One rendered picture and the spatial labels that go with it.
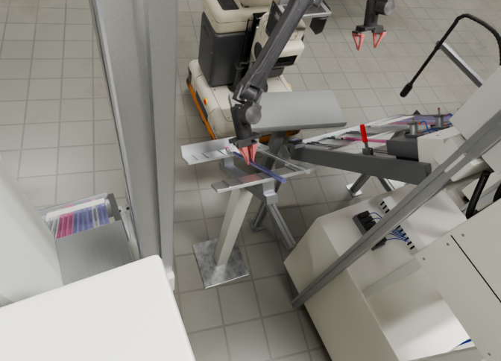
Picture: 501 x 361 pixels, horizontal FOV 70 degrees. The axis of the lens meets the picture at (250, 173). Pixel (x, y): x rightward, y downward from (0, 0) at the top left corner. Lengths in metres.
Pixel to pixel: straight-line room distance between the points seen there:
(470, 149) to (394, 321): 0.82
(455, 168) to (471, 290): 0.34
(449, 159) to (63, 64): 2.60
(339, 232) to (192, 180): 1.05
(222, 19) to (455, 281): 1.60
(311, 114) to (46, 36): 2.13
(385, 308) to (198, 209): 1.17
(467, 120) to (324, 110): 1.16
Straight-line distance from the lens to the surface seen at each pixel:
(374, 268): 1.58
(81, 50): 3.10
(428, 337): 1.61
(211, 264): 2.04
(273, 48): 1.19
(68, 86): 2.82
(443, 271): 1.15
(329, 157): 1.37
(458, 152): 0.94
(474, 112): 0.93
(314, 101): 2.02
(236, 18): 2.09
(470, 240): 1.05
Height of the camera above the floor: 1.93
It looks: 55 degrees down
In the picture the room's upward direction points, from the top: 19 degrees clockwise
